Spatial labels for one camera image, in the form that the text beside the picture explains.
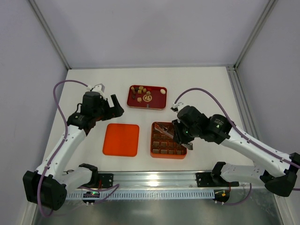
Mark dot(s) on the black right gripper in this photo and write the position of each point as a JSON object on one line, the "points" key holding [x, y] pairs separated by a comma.
{"points": [[177, 135]]}

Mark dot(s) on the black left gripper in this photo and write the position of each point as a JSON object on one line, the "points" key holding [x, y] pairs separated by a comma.
{"points": [[108, 110]]}

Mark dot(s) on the metal serving tongs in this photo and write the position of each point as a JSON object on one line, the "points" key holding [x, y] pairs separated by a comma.
{"points": [[166, 129]]}

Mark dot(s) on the orange box lid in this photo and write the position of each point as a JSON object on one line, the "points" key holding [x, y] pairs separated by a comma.
{"points": [[121, 140]]}

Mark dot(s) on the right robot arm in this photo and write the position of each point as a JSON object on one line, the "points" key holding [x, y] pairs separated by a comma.
{"points": [[275, 170]]}

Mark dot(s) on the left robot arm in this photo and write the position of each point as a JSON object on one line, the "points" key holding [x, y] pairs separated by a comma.
{"points": [[47, 186]]}

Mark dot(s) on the orange chocolate box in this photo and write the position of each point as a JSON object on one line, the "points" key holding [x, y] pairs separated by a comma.
{"points": [[163, 147]]}

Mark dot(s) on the red rectangular tray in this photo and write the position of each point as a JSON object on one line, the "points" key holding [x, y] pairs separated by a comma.
{"points": [[152, 99]]}

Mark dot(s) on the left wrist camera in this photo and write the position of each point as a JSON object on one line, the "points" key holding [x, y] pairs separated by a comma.
{"points": [[100, 88]]}

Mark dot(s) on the right aluminium frame rail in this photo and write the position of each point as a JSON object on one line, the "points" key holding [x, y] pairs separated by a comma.
{"points": [[247, 118]]}

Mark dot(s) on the aluminium mounting rail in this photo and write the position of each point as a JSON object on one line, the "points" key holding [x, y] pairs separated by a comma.
{"points": [[152, 178]]}

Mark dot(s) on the slotted cable duct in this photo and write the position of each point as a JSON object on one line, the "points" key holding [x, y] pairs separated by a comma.
{"points": [[150, 194]]}

